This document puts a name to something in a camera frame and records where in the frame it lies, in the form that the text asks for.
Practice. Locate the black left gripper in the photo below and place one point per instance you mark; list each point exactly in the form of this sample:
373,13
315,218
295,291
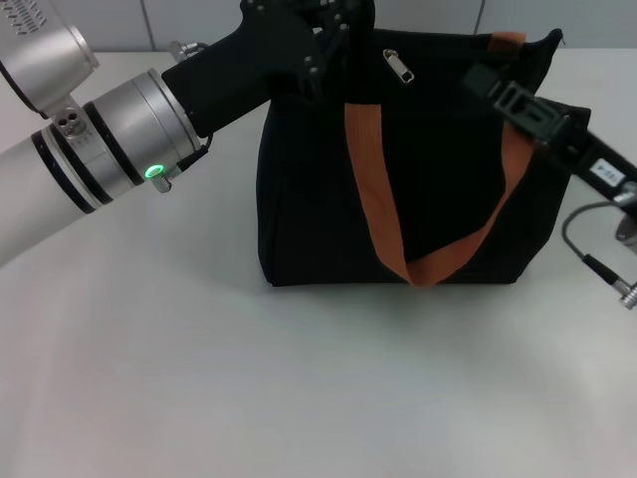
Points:
249,65

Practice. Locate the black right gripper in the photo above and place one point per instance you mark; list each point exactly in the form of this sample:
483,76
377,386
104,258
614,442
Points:
582,154

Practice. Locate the silver zipper pull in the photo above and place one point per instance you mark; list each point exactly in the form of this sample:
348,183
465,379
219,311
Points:
402,71

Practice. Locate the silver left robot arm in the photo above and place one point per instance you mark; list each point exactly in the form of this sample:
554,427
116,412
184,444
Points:
99,144

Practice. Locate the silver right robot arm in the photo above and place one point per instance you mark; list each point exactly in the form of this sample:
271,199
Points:
629,224

